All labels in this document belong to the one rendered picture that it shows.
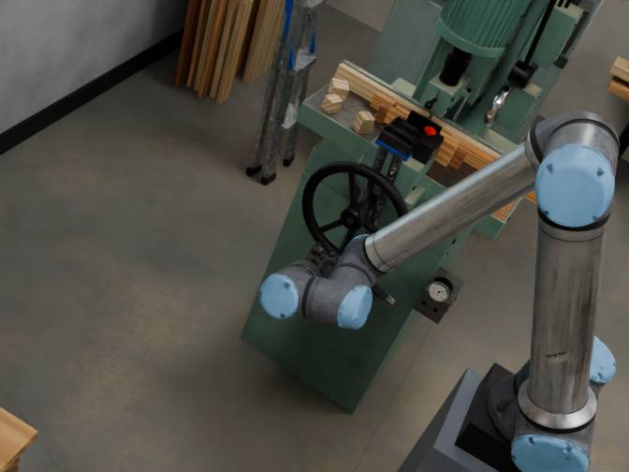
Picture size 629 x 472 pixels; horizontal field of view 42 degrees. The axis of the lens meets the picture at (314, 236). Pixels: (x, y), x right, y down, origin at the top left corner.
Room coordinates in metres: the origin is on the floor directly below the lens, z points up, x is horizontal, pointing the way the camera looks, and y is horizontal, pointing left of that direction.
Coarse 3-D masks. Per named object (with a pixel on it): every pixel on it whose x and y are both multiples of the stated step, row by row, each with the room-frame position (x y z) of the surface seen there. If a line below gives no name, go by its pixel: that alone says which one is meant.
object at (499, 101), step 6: (504, 84) 2.02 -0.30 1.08; (510, 84) 2.03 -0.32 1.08; (504, 90) 1.99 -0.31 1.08; (510, 90) 2.01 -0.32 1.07; (498, 96) 1.97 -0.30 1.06; (504, 96) 1.98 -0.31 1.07; (492, 102) 1.97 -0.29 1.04; (498, 102) 1.97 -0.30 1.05; (504, 102) 2.01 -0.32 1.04; (492, 108) 1.96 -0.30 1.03; (498, 108) 1.96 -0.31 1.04; (486, 114) 1.96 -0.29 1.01; (492, 114) 1.96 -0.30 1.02; (486, 120) 1.96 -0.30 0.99; (492, 120) 1.97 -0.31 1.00
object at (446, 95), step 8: (440, 72) 1.96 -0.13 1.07; (432, 80) 1.90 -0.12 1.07; (440, 80) 1.92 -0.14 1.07; (464, 80) 1.97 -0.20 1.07; (432, 88) 1.88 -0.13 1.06; (440, 88) 1.88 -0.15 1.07; (448, 88) 1.89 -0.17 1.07; (456, 88) 1.91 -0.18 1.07; (424, 96) 1.88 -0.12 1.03; (432, 96) 1.88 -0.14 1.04; (440, 96) 1.87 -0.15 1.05; (448, 96) 1.87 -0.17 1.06; (456, 96) 1.93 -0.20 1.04; (432, 104) 1.87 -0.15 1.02; (440, 104) 1.87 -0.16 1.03; (448, 104) 1.88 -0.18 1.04; (440, 112) 1.87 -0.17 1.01
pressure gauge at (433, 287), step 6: (432, 282) 1.64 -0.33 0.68; (438, 282) 1.64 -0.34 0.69; (444, 282) 1.64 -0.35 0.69; (450, 282) 1.66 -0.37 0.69; (432, 288) 1.64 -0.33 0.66; (438, 288) 1.64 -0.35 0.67; (444, 288) 1.64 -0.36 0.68; (450, 288) 1.64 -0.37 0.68; (432, 294) 1.64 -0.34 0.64; (438, 294) 1.64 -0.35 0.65; (444, 294) 1.63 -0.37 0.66; (450, 294) 1.63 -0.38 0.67; (438, 300) 1.63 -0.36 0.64; (444, 300) 1.63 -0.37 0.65
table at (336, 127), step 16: (320, 96) 1.90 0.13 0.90; (352, 96) 1.96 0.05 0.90; (304, 112) 1.83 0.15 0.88; (320, 112) 1.83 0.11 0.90; (336, 112) 1.86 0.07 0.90; (352, 112) 1.89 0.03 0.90; (320, 128) 1.82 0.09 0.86; (336, 128) 1.81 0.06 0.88; (352, 128) 1.81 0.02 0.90; (336, 144) 1.81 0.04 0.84; (352, 144) 1.80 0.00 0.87; (368, 144) 1.79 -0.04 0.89; (432, 176) 1.75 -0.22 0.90; (448, 176) 1.78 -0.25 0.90; (464, 176) 1.81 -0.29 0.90; (416, 192) 1.70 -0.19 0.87; (432, 192) 1.73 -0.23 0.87; (512, 208) 1.76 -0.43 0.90; (480, 224) 1.70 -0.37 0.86; (496, 224) 1.69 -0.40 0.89
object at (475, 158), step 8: (376, 96) 1.95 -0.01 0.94; (384, 96) 1.96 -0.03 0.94; (376, 104) 1.95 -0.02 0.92; (392, 104) 1.94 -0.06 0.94; (464, 144) 1.89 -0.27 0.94; (472, 152) 1.88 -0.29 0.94; (480, 152) 1.89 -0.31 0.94; (464, 160) 1.88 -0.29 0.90; (472, 160) 1.88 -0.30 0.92; (480, 160) 1.87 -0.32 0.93; (488, 160) 1.87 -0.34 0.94; (480, 168) 1.87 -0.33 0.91
